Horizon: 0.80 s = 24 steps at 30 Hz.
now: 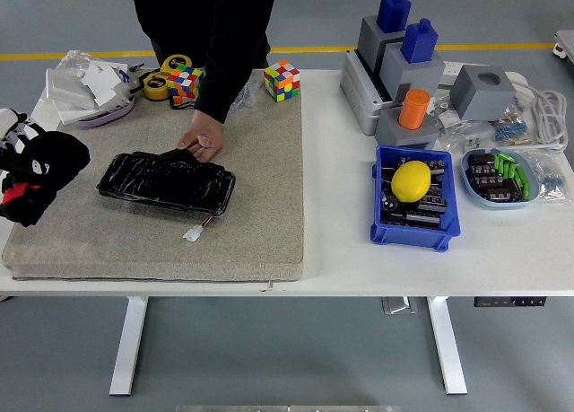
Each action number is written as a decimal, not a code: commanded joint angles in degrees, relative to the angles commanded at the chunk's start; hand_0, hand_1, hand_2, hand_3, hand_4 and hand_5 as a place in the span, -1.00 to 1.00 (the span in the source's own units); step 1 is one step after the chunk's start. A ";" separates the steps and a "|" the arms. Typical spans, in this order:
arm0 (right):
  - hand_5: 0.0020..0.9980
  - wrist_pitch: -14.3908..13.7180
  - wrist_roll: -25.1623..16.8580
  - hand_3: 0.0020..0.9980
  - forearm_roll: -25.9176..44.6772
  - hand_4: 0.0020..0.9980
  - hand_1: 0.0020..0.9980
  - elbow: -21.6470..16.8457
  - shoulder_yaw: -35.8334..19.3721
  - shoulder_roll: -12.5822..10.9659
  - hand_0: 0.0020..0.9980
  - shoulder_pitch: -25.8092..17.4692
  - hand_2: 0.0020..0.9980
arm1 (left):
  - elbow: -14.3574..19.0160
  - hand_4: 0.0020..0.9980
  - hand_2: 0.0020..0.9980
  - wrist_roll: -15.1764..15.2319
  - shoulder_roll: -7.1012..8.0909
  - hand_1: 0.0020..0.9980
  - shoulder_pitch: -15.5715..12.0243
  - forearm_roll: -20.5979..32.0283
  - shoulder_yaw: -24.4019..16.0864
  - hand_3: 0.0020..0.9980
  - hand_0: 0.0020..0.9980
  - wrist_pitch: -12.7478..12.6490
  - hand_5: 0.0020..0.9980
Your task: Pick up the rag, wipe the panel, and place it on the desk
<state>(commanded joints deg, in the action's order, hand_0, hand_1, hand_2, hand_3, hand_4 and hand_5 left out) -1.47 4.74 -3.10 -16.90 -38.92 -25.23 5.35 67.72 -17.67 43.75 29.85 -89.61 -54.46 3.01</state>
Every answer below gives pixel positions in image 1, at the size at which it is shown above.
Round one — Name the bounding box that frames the person's left hand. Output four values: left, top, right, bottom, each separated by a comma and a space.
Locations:
176, 110, 225, 164

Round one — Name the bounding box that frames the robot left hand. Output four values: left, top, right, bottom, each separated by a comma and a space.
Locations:
0, 108, 47, 176

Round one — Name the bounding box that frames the black rag with red tag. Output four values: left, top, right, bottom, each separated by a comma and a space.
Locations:
0, 131, 91, 228

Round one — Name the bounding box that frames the black table control panel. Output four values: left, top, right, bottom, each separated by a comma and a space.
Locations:
474, 296, 547, 307

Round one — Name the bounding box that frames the small clear bag of screws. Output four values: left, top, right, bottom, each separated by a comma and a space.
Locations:
230, 77, 264, 110

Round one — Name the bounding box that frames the colourful puzzle cube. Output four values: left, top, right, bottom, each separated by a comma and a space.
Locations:
263, 58, 301, 103
167, 65, 204, 106

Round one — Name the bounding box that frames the grey-brown mat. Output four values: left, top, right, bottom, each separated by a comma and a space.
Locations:
1, 68, 306, 283

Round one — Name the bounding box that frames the yellow tape measure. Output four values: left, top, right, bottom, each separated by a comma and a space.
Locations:
142, 71, 171, 101
160, 54, 194, 76

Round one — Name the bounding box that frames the crumpled clear plastic bag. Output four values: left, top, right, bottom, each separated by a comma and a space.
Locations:
56, 49, 107, 79

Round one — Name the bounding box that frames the small black clip tool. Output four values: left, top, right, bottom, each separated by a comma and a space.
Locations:
117, 62, 152, 97

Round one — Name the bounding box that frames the purple-rimmed white plate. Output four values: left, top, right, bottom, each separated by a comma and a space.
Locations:
57, 95, 136, 129

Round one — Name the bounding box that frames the white torn cardboard sheet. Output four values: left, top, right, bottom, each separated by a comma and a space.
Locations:
83, 61, 130, 108

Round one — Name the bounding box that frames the person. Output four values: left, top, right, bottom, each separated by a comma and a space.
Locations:
129, 0, 278, 125

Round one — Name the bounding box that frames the light grey junction box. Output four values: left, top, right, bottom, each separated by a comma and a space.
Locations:
339, 48, 391, 137

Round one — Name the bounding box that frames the low grey block holder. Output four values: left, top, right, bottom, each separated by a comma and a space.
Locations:
374, 108, 441, 151

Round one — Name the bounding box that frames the yellow lemon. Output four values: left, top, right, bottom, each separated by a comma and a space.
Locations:
390, 160, 432, 203

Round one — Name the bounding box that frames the orange cylinder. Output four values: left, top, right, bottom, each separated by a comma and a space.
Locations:
397, 87, 431, 131

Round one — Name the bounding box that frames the white table leg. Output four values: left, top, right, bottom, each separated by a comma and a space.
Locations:
425, 295, 469, 396
109, 295, 150, 397

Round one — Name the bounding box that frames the blue bottle-shaped block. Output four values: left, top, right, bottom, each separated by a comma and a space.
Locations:
400, 18, 439, 64
375, 0, 413, 32

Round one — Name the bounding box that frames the blue plastic bin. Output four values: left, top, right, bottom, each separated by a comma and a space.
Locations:
370, 145, 462, 252

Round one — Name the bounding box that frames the clear bag of white parts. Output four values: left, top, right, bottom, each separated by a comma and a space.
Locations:
428, 95, 463, 130

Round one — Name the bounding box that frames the white power strip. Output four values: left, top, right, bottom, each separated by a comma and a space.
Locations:
441, 60, 526, 90

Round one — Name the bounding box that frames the clear bag with white plug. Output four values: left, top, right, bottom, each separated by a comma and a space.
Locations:
437, 118, 499, 155

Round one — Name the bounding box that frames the grey block with round hole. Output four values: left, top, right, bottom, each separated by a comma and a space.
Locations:
449, 64, 518, 121

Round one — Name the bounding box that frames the light blue oval dish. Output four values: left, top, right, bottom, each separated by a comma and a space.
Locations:
461, 147, 541, 211

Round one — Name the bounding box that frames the clear bag of blue resistors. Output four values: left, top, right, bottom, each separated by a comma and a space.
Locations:
492, 101, 535, 146
522, 149, 561, 205

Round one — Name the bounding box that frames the white cart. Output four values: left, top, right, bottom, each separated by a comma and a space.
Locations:
552, 29, 574, 66

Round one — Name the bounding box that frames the white connector with wires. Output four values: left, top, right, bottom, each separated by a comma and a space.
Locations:
181, 217, 213, 242

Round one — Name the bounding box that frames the silver metal bracket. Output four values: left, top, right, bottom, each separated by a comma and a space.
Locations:
380, 296, 419, 315

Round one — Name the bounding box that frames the white power cable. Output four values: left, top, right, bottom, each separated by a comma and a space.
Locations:
510, 82, 570, 153

